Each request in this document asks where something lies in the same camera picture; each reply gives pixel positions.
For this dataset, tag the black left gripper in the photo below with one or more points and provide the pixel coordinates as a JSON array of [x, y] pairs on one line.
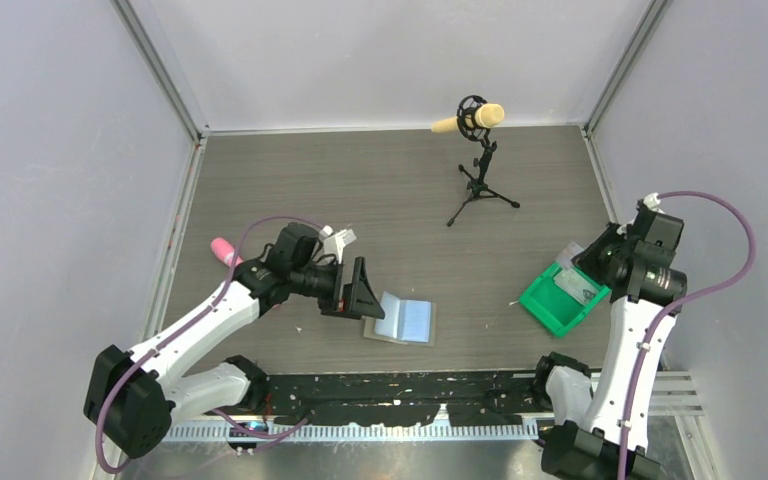
[[362, 301]]

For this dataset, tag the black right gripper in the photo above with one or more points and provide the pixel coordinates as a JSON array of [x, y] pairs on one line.
[[586, 260]]

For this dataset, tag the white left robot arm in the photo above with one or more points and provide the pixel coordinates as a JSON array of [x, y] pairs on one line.
[[136, 395]]

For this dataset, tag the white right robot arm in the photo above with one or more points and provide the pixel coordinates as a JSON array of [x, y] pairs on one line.
[[600, 426]]

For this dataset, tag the card inside green bin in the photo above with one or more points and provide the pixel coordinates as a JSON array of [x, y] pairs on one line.
[[575, 285]]

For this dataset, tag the green plastic bin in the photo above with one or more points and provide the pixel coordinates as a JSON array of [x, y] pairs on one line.
[[554, 309]]

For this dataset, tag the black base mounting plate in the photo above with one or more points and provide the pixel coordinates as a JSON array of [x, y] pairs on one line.
[[468, 398]]

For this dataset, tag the pink cylindrical toy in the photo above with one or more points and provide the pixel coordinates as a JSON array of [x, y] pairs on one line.
[[225, 252]]

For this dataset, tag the yellow foam microphone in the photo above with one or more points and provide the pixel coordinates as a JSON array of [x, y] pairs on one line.
[[486, 116]]

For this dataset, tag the black tripod microphone stand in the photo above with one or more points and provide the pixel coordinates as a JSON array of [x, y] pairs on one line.
[[476, 186]]

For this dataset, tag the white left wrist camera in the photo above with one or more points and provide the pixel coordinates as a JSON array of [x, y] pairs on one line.
[[334, 242]]

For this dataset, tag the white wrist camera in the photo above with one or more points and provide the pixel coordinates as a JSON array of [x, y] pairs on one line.
[[649, 204], [334, 242]]

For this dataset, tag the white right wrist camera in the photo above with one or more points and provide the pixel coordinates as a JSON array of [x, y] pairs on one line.
[[649, 204]]

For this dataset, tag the aluminium frame rail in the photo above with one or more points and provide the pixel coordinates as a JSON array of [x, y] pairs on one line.
[[210, 427]]

